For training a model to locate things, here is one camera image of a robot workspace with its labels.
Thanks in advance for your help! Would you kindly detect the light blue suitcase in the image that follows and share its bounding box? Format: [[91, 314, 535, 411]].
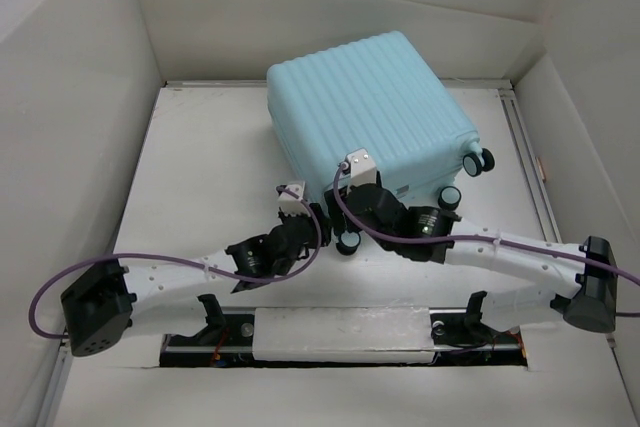
[[266, 31, 495, 255]]

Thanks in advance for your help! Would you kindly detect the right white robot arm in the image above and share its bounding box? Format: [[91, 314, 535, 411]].
[[340, 184, 618, 341]]

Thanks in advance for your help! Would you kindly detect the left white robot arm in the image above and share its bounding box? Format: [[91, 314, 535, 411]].
[[60, 205, 331, 357]]

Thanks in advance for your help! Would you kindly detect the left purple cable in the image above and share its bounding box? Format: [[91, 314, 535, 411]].
[[28, 185, 324, 338]]

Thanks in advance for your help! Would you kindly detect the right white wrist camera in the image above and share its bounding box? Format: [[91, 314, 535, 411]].
[[339, 148, 378, 193]]

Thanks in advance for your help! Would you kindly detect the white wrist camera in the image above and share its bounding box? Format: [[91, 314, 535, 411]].
[[276, 180, 310, 220], [339, 148, 378, 193]]

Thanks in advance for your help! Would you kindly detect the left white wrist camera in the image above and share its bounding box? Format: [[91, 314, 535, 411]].
[[276, 180, 310, 220]]

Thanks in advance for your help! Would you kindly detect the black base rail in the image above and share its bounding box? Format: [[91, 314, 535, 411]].
[[159, 306, 528, 369]]

